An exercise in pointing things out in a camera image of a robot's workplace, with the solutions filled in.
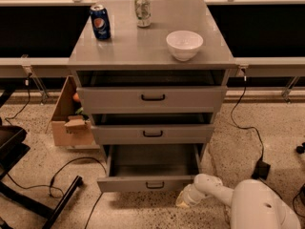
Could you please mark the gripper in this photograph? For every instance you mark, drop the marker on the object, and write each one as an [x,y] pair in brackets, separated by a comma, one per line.
[190,197]

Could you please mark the grey bottom drawer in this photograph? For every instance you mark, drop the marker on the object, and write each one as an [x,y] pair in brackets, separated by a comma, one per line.
[150,167]

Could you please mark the grey drawer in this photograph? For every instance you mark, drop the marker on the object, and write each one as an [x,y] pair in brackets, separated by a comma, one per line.
[150,167]
[152,128]
[147,91]

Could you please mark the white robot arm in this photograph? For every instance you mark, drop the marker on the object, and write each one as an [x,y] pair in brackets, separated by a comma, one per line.
[253,204]

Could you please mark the grey top drawer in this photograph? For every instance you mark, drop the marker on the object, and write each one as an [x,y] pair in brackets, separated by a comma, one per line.
[147,91]

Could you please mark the grey drawer cabinet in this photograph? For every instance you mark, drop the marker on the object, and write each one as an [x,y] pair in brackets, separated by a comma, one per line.
[134,48]

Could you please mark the grey middle drawer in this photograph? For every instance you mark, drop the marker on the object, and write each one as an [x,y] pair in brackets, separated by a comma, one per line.
[152,128]

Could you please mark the black power adapter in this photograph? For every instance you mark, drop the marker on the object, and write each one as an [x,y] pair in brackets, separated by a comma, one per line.
[261,170]

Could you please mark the black caster wheel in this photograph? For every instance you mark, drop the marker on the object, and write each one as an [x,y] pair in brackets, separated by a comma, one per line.
[301,148]

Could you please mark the cardboard box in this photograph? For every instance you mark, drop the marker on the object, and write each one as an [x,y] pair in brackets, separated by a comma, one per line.
[68,127]

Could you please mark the orange ball in box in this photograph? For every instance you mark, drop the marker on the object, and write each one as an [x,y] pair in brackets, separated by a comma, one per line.
[76,98]

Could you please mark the white ceramic bowl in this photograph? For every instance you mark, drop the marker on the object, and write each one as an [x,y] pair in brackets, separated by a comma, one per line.
[184,45]

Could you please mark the grey railing right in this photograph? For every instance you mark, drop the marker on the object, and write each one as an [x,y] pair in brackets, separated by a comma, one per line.
[272,66]

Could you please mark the grey railing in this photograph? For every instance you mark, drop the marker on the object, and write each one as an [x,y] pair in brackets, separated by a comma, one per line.
[272,66]
[43,67]

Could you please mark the black chair base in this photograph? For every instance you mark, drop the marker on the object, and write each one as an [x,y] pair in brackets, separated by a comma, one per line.
[31,176]

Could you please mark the white green soda can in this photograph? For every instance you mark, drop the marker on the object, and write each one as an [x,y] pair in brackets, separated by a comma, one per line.
[143,13]

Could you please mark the blue pepsi can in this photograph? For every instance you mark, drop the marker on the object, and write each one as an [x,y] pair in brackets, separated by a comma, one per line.
[100,22]

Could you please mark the grey railing left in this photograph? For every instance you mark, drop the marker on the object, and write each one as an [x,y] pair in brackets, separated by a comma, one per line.
[43,67]

